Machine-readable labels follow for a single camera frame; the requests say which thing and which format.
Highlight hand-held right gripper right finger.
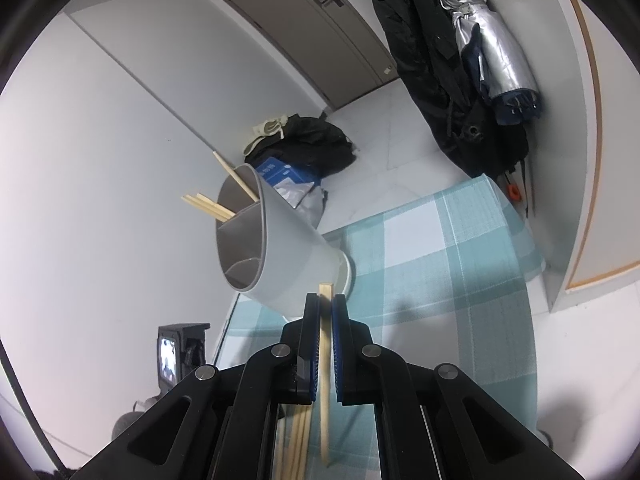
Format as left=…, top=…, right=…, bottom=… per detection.
left=332, top=294, right=586, bottom=480

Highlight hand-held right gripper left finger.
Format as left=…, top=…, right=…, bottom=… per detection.
left=75, top=292, right=321, bottom=480

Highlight bundle of wooden chopsticks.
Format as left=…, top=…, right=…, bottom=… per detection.
left=276, top=402, right=315, bottom=480

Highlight white grey utensil holder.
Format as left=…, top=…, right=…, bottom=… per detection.
left=215, top=162, right=357, bottom=313

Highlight teal plaid tablecloth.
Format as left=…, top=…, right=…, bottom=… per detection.
left=220, top=174, right=546, bottom=480

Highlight clear plastic bags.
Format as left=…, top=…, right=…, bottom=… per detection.
left=274, top=180, right=328, bottom=228

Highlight blue cardboard box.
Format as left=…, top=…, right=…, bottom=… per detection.
left=255, top=156, right=313, bottom=186

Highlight black backpack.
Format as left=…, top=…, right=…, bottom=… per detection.
left=244, top=116, right=358, bottom=178

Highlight cream yellow cloth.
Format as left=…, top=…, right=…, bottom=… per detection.
left=242, top=114, right=291, bottom=157

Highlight black coat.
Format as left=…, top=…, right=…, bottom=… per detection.
left=364, top=0, right=530, bottom=181

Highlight grey-brown door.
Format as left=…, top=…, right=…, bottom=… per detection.
left=209, top=0, right=401, bottom=111

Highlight white wardrobe with wood trim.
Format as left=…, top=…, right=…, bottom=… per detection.
left=525, top=0, right=640, bottom=311

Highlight silver folded umbrella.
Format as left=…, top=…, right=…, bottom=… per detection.
left=432, top=0, right=543, bottom=126

